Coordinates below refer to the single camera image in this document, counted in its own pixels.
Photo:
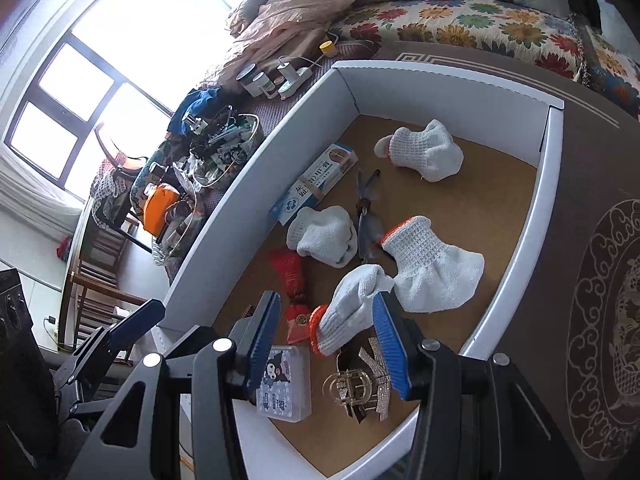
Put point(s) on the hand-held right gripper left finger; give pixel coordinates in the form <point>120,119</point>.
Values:
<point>262,345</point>

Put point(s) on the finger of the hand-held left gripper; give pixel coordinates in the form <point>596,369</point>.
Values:
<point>137,316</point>
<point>97,380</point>

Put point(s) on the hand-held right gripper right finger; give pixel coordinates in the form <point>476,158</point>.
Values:
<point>392,350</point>

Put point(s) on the rhinestone bow hair clip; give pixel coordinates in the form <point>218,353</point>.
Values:
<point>371,360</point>

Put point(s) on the clear cartoon print case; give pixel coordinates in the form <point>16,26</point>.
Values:
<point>285,390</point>

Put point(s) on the white knit glove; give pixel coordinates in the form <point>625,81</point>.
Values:
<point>430,152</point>
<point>325,235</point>
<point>345,310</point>
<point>430,270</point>

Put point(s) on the gold hair claw clip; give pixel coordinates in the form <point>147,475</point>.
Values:
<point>336,385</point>

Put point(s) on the red sachet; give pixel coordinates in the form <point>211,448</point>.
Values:
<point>289,272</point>

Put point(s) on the dark framed glasses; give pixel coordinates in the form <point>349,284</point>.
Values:
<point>370,230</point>

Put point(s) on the blue white toothpaste box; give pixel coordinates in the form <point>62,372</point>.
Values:
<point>310,185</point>

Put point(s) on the white cardboard box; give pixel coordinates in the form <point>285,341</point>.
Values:
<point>480,195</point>

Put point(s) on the orange container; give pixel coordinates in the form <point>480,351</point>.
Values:
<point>160,207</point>

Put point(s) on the black box device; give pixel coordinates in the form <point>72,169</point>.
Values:
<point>12,305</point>

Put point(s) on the glass bowl of clutter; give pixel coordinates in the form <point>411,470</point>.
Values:
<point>225,155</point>

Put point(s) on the blue cloth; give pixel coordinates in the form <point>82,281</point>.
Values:
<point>197,105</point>

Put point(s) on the large window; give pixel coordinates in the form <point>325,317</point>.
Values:
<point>65,75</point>

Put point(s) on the white lidded jar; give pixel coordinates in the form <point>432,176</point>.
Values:
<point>246,80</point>
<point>261,84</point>

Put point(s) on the white power strip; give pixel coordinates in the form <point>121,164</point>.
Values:
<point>295,82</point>

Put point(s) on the pink quilt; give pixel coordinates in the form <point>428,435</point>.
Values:
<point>295,10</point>

